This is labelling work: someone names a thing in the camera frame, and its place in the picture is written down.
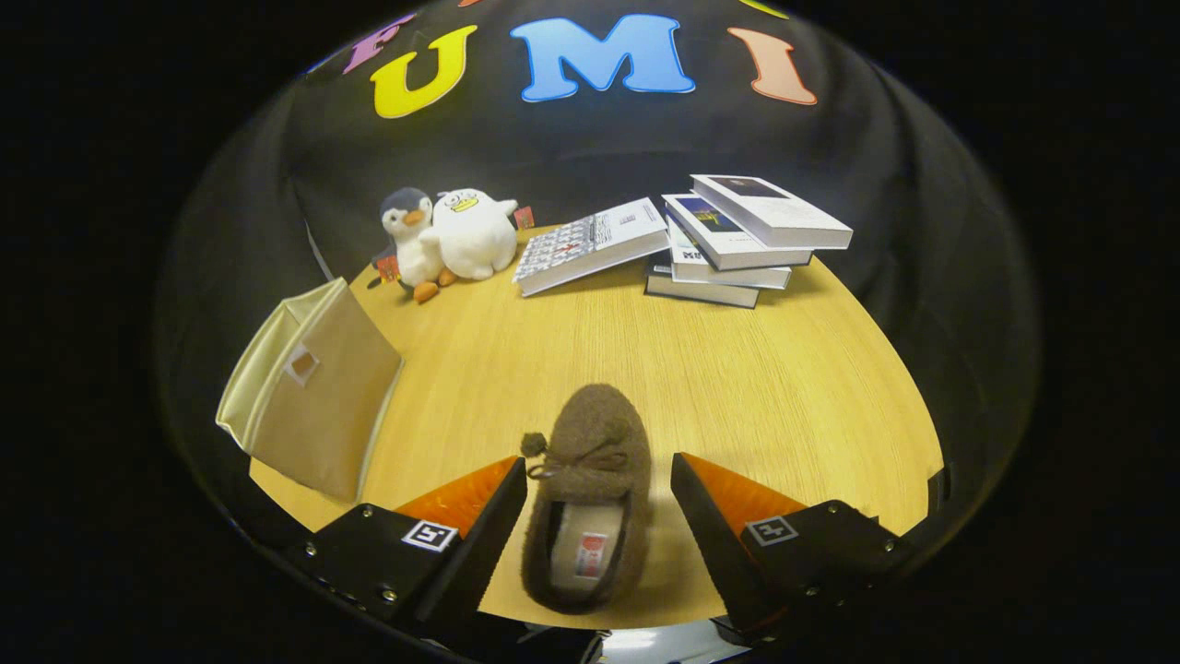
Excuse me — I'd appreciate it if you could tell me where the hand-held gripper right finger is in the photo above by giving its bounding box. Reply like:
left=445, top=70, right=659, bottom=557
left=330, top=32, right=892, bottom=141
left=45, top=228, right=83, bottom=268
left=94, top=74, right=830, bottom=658
left=670, top=452, right=914, bottom=646

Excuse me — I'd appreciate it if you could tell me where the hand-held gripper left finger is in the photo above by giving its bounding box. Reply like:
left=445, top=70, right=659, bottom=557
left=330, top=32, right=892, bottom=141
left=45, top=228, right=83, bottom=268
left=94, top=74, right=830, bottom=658
left=277, top=456, right=528, bottom=638

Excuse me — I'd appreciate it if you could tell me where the brown fuzzy shoe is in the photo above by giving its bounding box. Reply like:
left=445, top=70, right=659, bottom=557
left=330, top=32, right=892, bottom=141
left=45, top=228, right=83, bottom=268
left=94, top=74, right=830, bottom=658
left=521, top=384, right=654, bottom=615

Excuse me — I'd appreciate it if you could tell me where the beige fabric storage box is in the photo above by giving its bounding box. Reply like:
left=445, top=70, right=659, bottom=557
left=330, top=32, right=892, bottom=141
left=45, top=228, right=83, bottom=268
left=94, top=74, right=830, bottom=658
left=215, top=277, right=405, bottom=504

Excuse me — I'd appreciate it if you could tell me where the grey paperback book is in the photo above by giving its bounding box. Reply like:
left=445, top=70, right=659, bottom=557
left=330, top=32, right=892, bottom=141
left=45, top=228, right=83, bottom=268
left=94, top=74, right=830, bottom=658
left=643, top=263, right=761, bottom=309

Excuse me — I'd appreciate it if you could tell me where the white paperback book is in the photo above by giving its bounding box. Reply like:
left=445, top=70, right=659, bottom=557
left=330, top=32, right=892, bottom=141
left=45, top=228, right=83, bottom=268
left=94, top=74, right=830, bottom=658
left=666, top=221, right=794, bottom=290

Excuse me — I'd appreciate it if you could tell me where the penguin plush toy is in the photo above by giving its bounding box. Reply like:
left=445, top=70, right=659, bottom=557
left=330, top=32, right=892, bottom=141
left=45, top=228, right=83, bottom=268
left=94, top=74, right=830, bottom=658
left=369, top=187, right=457, bottom=303

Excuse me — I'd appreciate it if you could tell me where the white duck plush toy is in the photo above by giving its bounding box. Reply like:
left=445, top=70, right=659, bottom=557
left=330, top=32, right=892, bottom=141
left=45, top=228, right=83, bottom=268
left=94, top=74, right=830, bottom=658
left=419, top=188, right=536, bottom=281

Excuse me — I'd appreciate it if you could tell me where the white book patterned cover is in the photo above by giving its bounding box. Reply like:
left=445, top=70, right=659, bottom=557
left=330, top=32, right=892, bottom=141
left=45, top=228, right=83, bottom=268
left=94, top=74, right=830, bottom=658
left=513, top=197, right=671, bottom=298

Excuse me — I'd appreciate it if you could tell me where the white book dark photo cover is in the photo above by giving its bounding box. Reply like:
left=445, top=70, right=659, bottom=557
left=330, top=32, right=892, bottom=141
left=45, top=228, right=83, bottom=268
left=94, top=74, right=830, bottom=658
left=690, top=174, right=854, bottom=250

